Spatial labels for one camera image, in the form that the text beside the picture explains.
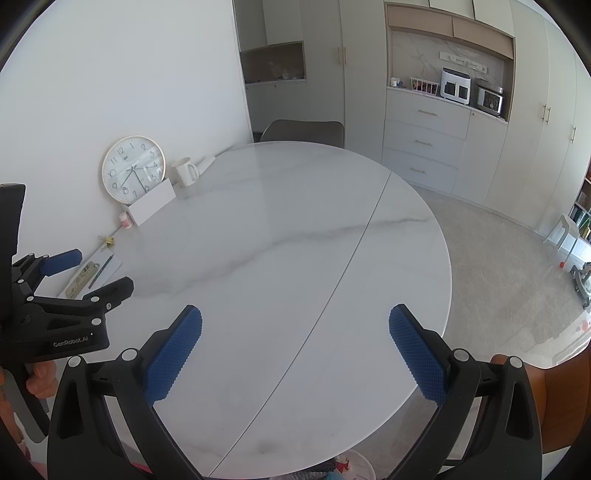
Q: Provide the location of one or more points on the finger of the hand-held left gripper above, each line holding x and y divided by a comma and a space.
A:
111, 293
62, 261

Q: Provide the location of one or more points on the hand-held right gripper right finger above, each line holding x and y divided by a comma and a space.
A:
418, 355

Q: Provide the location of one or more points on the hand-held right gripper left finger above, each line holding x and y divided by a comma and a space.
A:
173, 355

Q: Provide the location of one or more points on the white waste bin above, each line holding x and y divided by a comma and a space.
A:
360, 466

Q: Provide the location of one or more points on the person's left hand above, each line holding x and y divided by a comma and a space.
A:
42, 381

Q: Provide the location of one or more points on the dark pen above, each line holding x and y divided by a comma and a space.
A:
101, 271

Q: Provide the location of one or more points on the pale green phone case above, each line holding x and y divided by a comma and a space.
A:
82, 279

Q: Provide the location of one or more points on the white notepad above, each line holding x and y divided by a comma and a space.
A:
113, 265

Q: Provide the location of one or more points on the yellow binder clip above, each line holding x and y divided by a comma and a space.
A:
107, 242

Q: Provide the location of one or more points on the small pink bottle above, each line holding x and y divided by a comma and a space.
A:
125, 220

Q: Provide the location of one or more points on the white card box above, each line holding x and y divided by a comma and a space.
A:
150, 205

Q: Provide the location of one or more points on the white mug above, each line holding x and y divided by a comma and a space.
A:
184, 171

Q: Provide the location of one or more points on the orange chair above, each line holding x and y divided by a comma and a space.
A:
563, 406

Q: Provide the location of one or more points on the white flat case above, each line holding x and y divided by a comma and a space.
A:
206, 163

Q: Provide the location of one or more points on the white stool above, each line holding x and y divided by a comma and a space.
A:
565, 226

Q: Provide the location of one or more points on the wooden bookshelf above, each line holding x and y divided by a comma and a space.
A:
582, 212

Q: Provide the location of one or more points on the grey chair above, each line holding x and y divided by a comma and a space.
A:
302, 131

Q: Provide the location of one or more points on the silver toaster oven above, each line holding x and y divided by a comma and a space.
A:
489, 99

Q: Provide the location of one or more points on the white countertop appliance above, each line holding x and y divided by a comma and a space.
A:
455, 85

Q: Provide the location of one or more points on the shelf ornaments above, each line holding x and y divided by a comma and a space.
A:
284, 73

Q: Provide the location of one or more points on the round white wall clock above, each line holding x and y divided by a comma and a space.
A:
129, 166

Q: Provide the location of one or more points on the grey wheeled frame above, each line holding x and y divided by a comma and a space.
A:
582, 281

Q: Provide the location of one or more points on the white wall power strip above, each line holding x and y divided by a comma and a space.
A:
461, 61

